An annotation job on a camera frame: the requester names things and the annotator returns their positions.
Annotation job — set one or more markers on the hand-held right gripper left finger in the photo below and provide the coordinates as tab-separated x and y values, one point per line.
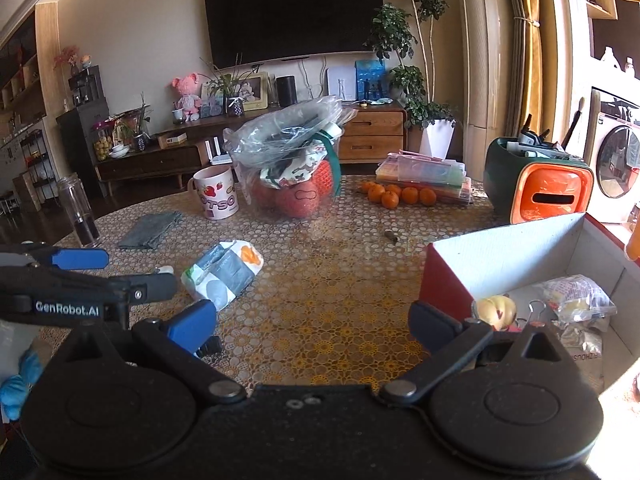
192	324

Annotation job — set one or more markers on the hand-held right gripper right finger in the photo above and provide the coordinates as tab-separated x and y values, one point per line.
432	321

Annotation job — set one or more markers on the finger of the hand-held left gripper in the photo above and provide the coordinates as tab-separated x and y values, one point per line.
80	259
150	287

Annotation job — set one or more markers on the small white object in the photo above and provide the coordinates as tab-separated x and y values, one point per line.
164	270

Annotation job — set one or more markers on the red cardboard box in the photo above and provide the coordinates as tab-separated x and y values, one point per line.
445	285

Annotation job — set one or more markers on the white grey snack packet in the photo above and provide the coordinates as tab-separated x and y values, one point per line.
220	275

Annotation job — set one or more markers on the silver snack packet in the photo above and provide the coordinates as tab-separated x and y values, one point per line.
580	342

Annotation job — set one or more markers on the clear yellow snack packet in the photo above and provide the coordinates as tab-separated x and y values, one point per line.
580	297

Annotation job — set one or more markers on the patterned desktop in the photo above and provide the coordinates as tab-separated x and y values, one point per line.
340	300

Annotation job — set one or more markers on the person's left hand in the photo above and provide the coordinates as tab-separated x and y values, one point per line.
17	390

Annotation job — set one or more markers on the small black clip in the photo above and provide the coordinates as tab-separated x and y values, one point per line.
211	346

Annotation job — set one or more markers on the clear glass bottle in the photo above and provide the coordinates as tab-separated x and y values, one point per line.
80	210

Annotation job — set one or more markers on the grey folded cloth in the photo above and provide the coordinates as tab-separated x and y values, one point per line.
150	230

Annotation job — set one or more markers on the white strawberry print mug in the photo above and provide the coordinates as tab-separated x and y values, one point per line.
215	196

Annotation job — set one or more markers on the black side cabinet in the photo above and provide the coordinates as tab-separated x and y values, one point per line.
80	145

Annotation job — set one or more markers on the glass jar of yellow fruit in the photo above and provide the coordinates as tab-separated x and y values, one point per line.
103	144

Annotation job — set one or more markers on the dark wooden television cabinet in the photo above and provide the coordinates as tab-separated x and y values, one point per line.
150	162

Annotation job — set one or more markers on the row of small tangerines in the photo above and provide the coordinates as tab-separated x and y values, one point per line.
400	196

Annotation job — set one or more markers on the small plant in dark pot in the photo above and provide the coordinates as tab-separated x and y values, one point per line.
137	137

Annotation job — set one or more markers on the clear plastic organizer box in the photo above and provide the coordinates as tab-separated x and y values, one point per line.
425	172

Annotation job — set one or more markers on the small wooden box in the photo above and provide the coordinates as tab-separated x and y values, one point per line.
172	139

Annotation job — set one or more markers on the white router with antennas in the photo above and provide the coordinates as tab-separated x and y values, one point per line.
219	152

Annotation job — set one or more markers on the green orange storage bin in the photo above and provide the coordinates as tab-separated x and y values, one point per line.
545	195

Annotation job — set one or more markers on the black coffee machine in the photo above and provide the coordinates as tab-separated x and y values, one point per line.
86	87

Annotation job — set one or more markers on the small grey cup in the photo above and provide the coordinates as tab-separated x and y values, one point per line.
179	116

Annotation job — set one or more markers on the pink plush doll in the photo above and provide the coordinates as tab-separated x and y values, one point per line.
186	97

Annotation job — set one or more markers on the light wooden drawer cabinet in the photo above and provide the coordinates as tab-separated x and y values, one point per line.
372	132

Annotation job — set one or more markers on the pink flowers in vase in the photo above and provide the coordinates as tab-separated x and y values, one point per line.
67	59

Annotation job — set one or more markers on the grassy plant in dark vase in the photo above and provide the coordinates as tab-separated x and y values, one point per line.
235	105

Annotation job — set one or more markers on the clear plastic bag of goods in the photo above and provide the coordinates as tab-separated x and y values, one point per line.
285	130

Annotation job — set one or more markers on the yellow giraffe toy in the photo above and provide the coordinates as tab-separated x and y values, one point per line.
634	240

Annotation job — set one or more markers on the white washing machine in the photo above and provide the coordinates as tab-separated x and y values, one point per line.
617	170

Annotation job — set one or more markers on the black cylinder speaker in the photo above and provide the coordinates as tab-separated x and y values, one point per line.
286	91

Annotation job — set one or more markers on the blue painting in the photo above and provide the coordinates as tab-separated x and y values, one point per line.
370	80

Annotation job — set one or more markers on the white flat panel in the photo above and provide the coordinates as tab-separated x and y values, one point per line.
340	84

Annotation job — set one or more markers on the yellow curtain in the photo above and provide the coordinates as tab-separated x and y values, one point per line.
532	70

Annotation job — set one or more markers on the white standing air conditioner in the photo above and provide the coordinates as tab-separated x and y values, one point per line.
487	35

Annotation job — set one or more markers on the tall potted green plant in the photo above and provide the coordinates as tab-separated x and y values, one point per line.
400	25

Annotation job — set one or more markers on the black flat television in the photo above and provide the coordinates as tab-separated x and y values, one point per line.
295	15

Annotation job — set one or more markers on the white detergent bottle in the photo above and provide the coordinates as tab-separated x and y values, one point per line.
607	57
629	68

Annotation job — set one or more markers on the wooden wall shelving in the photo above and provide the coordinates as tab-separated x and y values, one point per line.
22	110

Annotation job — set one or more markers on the cream photo frame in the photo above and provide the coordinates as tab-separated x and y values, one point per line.
254	92

